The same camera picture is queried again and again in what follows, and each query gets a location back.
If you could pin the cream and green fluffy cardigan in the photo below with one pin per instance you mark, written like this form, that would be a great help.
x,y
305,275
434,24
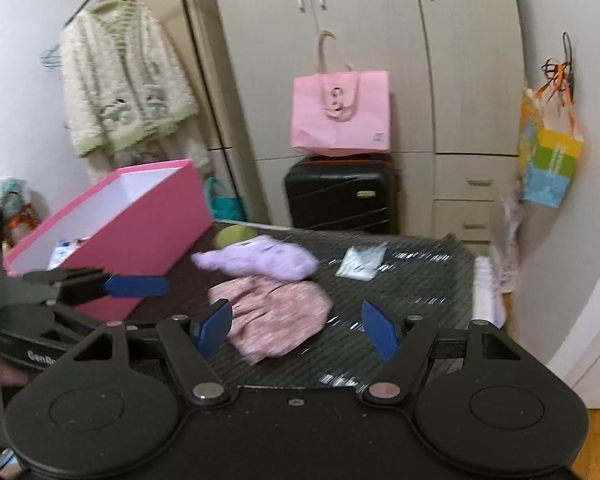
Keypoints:
x,y
125,80

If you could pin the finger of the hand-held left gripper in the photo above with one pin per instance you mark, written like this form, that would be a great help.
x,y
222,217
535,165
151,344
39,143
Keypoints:
x,y
75,316
135,286

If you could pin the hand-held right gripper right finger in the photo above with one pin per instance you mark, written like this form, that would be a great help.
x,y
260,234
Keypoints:
x,y
380,327

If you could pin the wall hook with orange ribbons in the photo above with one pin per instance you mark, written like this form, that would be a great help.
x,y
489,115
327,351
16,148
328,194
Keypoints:
x,y
560,72

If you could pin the person's left hand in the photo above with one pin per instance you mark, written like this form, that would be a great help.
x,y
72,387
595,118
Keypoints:
x,y
2,372

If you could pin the colourful gift bag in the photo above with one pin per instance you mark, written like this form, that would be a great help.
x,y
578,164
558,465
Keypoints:
x,y
550,160

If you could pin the black suitcase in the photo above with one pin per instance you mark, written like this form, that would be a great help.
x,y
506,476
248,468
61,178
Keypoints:
x,y
340,195

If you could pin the small clear plastic packet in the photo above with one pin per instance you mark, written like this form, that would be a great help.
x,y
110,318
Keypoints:
x,y
362,262

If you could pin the white door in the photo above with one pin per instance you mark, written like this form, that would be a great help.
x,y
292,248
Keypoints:
x,y
595,350

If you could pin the beige wardrobe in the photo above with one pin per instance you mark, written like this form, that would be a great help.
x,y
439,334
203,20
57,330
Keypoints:
x,y
380,20

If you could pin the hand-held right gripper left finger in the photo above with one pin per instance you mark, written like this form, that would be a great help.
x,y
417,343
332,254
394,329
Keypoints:
x,y
212,324

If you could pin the black textured mat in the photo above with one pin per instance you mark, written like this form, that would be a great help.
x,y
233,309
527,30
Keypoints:
x,y
420,300

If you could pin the striped cloth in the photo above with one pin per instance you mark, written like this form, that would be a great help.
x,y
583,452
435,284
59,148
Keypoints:
x,y
490,290

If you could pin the white plastic bag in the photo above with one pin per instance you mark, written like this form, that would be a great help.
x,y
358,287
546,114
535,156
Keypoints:
x,y
511,240

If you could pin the pink tote bag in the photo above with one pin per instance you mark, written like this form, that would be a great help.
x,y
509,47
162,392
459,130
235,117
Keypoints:
x,y
340,110

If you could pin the green ball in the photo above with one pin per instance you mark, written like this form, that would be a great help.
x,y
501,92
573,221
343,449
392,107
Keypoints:
x,y
235,236

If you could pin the purple soft cloth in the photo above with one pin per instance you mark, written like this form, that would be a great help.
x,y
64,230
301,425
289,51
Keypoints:
x,y
265,260

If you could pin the teal bag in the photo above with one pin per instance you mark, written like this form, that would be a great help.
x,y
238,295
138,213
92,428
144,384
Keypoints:
x,y
225,200

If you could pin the pink floral cloth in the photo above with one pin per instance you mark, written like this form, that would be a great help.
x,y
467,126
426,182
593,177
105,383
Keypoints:
x,y
275,315

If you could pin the pink storage box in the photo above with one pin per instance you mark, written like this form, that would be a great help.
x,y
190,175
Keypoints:
x,y
145,225

